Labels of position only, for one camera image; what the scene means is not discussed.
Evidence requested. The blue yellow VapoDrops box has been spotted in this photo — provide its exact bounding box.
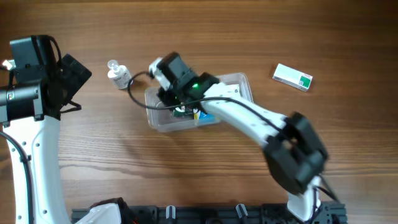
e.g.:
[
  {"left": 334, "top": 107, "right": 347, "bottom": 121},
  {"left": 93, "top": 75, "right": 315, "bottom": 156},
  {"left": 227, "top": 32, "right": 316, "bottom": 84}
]
[{"left": 193, "top": 108, "right": 218, "bottom": 125}]

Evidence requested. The white Hansaplast plaster box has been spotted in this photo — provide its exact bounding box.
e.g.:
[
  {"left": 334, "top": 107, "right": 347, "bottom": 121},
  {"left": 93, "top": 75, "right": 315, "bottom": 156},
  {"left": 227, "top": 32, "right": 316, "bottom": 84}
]
[{"left": 226, "top": 84, "right": 240, "bottom": 95}]

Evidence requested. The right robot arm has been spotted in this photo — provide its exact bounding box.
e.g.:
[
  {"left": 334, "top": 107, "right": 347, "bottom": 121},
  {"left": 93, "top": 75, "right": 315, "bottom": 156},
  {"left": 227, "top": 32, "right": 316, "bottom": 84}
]
[{"left": 149, "top": 52, "right": 328, "bottom": 223}]

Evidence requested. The small white plastic bottle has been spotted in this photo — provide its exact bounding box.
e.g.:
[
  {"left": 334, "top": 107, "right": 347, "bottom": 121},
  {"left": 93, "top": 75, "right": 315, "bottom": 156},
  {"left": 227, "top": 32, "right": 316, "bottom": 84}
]
[{"left": 108, "top": 60, "right": 132, "bottom": 90}]

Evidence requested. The dark green tape packet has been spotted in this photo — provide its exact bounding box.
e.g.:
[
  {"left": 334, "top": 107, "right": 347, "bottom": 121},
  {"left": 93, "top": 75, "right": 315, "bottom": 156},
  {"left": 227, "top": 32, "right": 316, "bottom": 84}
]
[{"left": 173, "top": 106, "right": 194, "bottom": 119}]

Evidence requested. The right black cable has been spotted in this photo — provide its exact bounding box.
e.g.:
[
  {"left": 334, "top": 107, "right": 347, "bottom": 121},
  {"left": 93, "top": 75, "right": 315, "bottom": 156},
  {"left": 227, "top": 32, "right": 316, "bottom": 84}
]
[{"left": 126, "top": 70, "right": 341, "bottom": 224}]

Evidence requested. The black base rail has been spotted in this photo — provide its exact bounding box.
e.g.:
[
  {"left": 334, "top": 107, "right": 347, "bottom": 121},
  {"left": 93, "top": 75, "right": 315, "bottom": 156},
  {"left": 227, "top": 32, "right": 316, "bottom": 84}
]
[{"left": 70, "top": 202, "right": 348, "bottom": 224}]

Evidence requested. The white green medicine box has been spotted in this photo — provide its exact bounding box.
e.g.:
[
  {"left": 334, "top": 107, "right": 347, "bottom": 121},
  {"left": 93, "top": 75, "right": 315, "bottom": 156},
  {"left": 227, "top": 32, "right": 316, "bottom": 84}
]
[{"left": 272, "top": 63, "right": 313, "bottom": 91}]

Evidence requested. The clear plastic container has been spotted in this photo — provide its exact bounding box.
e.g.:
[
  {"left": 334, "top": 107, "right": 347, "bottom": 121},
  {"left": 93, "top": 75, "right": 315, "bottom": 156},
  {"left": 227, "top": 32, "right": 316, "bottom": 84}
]
[{"left": 147, "top": 73, "right": 253, "bottom": 133}]

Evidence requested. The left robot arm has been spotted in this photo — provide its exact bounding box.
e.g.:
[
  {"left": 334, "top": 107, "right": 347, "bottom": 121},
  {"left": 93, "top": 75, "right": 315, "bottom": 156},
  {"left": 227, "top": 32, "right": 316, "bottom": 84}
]
[{"left": 1, "top": 35, "right": 92, "bottom": 223}]

